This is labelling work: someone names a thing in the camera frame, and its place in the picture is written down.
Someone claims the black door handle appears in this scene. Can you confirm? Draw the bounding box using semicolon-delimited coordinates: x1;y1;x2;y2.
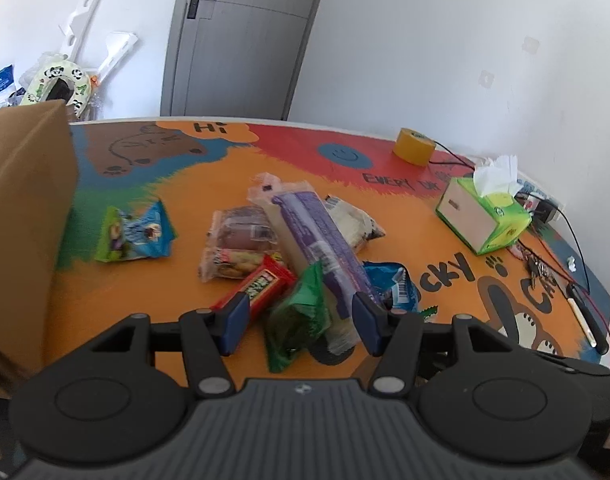
185;0;218;21

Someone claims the green tissue box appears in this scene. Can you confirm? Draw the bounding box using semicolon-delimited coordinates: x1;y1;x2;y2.
435;154;533;257

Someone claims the clear cookie packet orange label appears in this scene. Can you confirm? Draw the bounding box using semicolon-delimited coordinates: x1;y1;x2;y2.
199;247;286;283

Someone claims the brown cardboard box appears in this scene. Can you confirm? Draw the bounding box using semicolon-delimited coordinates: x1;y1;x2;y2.
0;100;80;401

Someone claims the brown bread packet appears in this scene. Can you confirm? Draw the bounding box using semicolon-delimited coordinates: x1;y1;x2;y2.
207;205;281;251

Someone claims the red cable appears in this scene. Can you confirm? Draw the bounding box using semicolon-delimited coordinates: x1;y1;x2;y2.
530;225;610;341

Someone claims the black charger plug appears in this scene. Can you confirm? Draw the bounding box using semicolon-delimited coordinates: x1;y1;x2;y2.
517;177;566;223

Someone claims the bunch of keys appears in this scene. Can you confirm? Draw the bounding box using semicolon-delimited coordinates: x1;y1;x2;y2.
517;245;556;291

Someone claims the long white board with holes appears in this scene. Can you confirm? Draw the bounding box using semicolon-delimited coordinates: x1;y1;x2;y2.
58;0;113;61

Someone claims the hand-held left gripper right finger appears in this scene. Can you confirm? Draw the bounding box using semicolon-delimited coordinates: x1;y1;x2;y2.
351;292;528;396

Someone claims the short white board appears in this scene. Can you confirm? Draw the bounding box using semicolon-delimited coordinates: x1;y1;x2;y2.
92;31;138;83

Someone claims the black pen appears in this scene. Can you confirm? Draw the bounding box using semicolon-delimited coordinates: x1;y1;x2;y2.
567;282;610;356

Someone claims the white pen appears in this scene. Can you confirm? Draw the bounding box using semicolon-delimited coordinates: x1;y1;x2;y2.
567;297;598;347

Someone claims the long purple snack packet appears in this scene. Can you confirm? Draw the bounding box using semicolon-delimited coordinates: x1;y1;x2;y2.
247;172;376;356

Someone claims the colourful printed table mat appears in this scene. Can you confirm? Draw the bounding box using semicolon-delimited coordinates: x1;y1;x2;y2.
50;119;610;391

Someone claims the yellow tape roll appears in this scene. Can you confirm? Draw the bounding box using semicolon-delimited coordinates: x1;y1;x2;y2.
392;127;437;166

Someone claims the white rice cake packet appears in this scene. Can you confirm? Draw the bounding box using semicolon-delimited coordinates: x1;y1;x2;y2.
325;195;387;251

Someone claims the red snack bar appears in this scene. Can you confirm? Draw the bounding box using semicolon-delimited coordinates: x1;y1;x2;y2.
210;255;298;323

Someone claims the green purple snack packet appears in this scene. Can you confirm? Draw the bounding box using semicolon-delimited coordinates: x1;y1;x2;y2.
94;206;136;263

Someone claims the grey door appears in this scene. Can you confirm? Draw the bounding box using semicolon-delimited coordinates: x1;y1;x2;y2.
160;0;333;121

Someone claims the panda print seat ring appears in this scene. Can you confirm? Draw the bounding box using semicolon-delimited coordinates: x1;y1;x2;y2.
19;57;93;118

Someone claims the black cable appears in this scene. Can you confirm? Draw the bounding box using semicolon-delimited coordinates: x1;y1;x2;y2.
427;141;478;168
527;190;592;295

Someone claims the blue white snack packet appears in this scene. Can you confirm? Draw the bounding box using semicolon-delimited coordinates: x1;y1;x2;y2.
362;260;423;313

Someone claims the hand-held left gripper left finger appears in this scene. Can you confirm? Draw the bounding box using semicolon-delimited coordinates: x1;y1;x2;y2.
82;292;251;401

